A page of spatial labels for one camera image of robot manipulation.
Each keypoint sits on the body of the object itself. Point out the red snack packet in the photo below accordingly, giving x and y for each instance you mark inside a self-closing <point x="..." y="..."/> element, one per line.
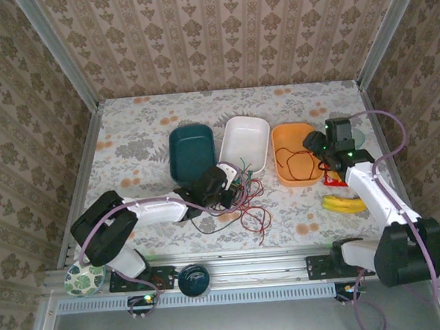
<point x="333" y="180"/>

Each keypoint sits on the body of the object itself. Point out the orange plastic tray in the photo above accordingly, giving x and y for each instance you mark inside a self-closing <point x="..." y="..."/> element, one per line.
<point x="289" y="138"/>

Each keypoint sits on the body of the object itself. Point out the small controller board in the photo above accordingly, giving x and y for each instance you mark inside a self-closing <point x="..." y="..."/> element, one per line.
<point x="142" y="302"/>
<point x="349" y="291"/>

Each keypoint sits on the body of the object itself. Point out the aluminium front rail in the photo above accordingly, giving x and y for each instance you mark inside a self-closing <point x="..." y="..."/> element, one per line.
<point x="256" y="267"/>

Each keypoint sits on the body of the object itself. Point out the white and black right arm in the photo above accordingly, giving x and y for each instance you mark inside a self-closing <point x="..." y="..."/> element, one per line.
<point x="379" y="196"/>

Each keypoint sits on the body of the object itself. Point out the grey metal panel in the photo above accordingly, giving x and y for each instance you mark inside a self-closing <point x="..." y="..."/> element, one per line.
<point x="233" y="325"/>

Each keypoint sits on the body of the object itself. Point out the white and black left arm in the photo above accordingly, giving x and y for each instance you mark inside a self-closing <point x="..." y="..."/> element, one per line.
<point x="112" y="231"/>

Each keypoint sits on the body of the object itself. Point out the leaf pattern bowl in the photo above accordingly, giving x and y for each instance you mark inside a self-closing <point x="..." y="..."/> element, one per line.
<point x="83" y="280"/>

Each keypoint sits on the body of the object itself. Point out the white plastic tray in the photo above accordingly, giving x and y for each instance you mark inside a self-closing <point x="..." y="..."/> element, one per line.
<point x="244" y="141"/>

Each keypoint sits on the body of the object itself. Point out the aluminium side rail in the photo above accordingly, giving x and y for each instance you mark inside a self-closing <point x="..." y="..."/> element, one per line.
<point x="80" y="181"/>

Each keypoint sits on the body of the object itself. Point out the dark blue bowl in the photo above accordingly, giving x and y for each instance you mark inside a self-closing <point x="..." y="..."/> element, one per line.
<point x="193" y="280"/>

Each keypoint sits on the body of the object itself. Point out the teal plastic tray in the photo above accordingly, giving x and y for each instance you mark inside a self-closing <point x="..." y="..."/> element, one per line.
<point x="191" y="152"/>

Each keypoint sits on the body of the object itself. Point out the aluminium frame post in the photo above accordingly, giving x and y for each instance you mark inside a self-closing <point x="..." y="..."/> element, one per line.
<point x="387" y="31"/>
<point x="61" y="55"/>

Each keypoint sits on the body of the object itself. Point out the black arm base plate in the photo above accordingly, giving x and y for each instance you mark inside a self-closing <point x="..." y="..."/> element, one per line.
<point x="319" y="267"/>
<point x="163" y="278"/>

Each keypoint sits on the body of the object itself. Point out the floral patterned tablecloth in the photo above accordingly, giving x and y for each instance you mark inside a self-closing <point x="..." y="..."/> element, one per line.
<point x="147" y="139"/>

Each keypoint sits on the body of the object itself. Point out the translucent teal cup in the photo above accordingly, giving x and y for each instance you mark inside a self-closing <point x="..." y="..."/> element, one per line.
<point x="359" y="138"/>

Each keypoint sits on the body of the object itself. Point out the yellow banana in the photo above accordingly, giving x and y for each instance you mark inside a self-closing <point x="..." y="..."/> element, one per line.
<point x="342" y="204"/>

